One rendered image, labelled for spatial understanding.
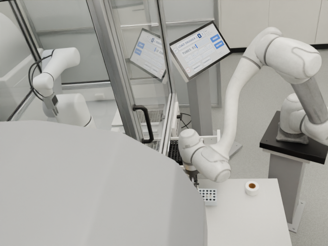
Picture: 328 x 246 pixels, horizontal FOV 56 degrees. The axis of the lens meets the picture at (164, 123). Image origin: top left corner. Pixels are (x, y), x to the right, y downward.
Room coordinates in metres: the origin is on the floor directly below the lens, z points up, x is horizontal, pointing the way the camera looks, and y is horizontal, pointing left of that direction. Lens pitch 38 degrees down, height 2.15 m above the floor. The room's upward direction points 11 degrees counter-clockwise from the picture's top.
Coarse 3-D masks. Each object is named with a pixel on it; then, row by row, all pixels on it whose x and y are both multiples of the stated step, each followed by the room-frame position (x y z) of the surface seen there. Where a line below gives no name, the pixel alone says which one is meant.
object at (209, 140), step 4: (200, 136) 1.40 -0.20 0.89; (204, 136) 1.39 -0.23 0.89; (208, 136) 1.39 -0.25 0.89; (212, 136) 1.38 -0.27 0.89; (216, 136) 1.37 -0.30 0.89; (172, 140) 1.43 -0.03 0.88; (204, 140) 1.39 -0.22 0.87; (208, 140) 1.38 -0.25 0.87; (212, 140) 1.38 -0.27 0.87; (216, 140) 1.37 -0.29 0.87; (208, 144) 1.38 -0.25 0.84; (184, 168) 1.18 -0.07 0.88
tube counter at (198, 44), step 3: (204, 39) 2.26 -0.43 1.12; (207, 39) 2.27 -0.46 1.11; (198, 42) 2.22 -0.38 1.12; (201, 42) 2.23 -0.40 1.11; (204, 42) 2.24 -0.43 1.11; (207, 42) 2.25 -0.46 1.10; (192, 45) 2.18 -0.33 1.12; (195, 45) 2.19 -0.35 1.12; (198, 45) 2.20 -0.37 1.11; (201, 45) 2.21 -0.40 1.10; (192, 48) 2.16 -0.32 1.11; (195, 48) 2.17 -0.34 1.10
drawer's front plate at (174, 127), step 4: (176, 104) 1.73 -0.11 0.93; (176, 108) 1.69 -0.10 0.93; (176, 112) 1.64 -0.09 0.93; (176, 116) 1.62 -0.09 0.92; (176, 120) 1.59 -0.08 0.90; (172, 124) 1.52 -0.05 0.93; (176, 124) 1.57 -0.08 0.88; (172, 128) 1.49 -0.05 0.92; (176, 128) 1.55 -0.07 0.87; (172, 132) 1.49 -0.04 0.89; (176, 132) 1.53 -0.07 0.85; (176, 136) 1.51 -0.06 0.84
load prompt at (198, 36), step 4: (200, 32) 2.29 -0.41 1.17; (192, 36) 2.24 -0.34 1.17; (196, 36) 2.26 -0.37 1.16; (200, 36) 2.27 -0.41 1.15; (204, 36) 2.28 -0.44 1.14; (184, 40) 2.20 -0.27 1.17; (188, 40) 2.21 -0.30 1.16; (192, 40) 2.22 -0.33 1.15; (196, 40) 2.23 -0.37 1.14; (176, 44) 2.15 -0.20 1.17; (180, 44) 2.16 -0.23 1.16; (184, 44) 2.17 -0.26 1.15; (188, 44) 2.18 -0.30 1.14; (180, 48) 2.13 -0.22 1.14
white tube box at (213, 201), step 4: (200, 188) 1.09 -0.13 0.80; (204, 188) 1.08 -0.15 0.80; (200, 192) 1.06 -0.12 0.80; (204, 192) 1.06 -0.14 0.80; (208, 192) 1.05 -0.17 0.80; (212, 192) 1.05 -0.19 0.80; (216, 192) 1.04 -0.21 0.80; (204, 196) 1.04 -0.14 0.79; (208, 196) 1.03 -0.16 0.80; (212, 196) 1.02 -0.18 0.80; (216, 196) 1.02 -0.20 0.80; (204, 200) 1.01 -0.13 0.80; (208, 200) 1.00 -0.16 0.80; (212, 200) 1.00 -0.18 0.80; (216, 200) 0.99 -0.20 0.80; (208, 204) 0.99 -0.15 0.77; (212, 204) 0.99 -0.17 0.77; (216, 204) 0.99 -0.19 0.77
